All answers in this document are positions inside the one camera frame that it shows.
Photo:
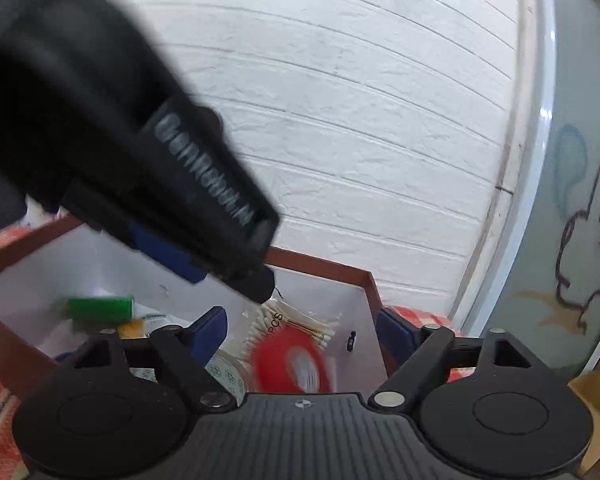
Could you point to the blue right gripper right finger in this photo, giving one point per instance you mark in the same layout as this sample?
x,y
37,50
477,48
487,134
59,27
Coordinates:
x,y
399,337

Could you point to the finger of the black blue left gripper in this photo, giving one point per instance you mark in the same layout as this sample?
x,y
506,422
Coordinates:
x,y
257,286

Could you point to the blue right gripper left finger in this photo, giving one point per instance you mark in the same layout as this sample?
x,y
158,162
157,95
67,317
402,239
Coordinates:
x,y
205,336

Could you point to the cotton swab bag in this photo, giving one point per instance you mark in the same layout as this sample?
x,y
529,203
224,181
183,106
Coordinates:
x,y
276,314

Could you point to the red tape roll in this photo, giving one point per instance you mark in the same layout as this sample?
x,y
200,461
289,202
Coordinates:
x,y
289,362

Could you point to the green rectangular block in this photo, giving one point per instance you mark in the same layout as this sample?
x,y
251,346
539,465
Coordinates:
x,y
105,309

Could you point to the clear packing tape roll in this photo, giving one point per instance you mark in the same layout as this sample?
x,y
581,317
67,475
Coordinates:
x,y
230,374

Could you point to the green white small packet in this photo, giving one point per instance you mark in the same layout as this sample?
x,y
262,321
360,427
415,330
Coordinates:
x,y
142,327

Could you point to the brown white storage box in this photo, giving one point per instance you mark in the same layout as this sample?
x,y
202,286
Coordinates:
x,y
40,269

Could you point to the painted glass door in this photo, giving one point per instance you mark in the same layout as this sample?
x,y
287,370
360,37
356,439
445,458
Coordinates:
x,y
543,284

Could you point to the red checkered tablecloth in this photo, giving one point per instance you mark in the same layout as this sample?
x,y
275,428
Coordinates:
x,y
11,464

